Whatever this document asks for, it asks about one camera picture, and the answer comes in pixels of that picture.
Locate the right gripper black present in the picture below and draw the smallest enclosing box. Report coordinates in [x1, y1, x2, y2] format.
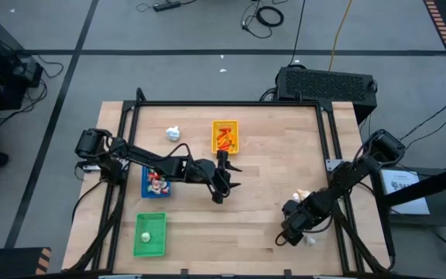
[280, 199, 324, 247]

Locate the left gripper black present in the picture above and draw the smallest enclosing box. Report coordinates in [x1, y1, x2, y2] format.
[203, 150, 243, 205]

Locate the large white garlic bulb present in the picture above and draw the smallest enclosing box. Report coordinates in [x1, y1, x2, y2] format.
[165, 126, 182, 143]

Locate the yellow plastic basket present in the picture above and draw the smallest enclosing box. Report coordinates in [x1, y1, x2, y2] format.
[211, 119, 241, 156]

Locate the silver mounting plate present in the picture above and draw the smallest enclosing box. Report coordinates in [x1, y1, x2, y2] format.
[325, 158, 342, 173]

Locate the blue plastic basket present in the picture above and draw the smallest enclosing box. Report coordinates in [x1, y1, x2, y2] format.
[141, 166, 172, 199]

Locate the green plastic basket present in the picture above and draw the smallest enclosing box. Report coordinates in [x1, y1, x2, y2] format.
[132, 212, 168, 258]

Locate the white printed paper sheet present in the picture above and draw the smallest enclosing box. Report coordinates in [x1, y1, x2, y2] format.
[379, 169, 431, 216]

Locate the black mesh computer case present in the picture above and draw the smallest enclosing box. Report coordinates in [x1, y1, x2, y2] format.
[275, 65, 379, 119]

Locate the black metal stand beam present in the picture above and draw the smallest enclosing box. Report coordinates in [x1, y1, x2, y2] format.
[377, 161, 446, 210]

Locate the dark grey side table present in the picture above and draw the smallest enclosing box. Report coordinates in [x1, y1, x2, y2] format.
[369, 166, 446, 229]

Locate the black power strip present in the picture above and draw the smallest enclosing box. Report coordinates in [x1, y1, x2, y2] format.
[152, 0, 183, 12]

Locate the black equipment rack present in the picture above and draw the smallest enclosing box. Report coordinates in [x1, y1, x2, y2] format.
[0, 19, 45, 112]

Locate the black metal table frame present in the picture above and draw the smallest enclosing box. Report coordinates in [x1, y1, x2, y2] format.
[66, 87, 396, 274]

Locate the black arm base cable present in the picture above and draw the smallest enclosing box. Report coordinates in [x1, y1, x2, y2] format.
[70, 170, 110, 224]

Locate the black hanging cable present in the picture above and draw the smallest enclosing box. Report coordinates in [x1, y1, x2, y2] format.
[287, 0, 307, 67]

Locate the coiled black cable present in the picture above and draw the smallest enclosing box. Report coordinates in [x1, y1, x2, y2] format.
[240, 0, 286, 40]

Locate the yellow hanging cable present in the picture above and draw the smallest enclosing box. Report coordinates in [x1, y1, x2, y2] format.
[328, 0, 354, 73]

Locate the black floor cable bundle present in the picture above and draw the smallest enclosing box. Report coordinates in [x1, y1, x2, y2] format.
[0, 52, 65, 129]

